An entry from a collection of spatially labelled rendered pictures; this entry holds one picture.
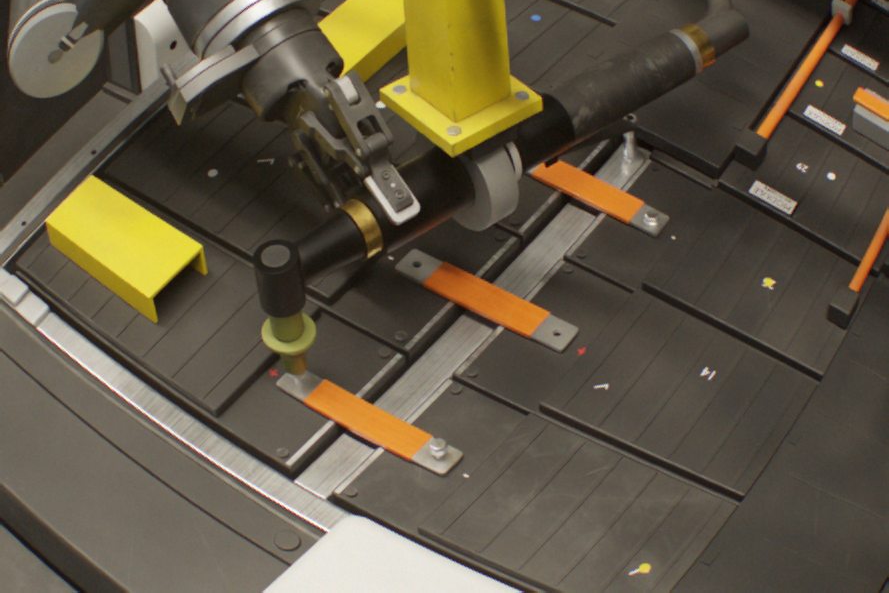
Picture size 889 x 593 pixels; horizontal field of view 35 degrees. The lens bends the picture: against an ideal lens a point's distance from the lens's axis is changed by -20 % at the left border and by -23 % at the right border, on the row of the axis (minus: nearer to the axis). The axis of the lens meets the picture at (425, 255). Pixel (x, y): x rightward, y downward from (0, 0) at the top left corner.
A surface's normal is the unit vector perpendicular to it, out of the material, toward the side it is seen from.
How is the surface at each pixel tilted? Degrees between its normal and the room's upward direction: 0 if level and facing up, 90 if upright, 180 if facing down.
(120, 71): 90
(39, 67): 90
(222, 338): 0
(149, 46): 90
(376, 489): 0
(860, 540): 0
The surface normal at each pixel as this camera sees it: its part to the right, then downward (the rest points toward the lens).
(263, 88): -0.55, 0.22
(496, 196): 0.59, 0.38
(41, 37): 0.22, 0.60
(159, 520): -0.06, -0.71
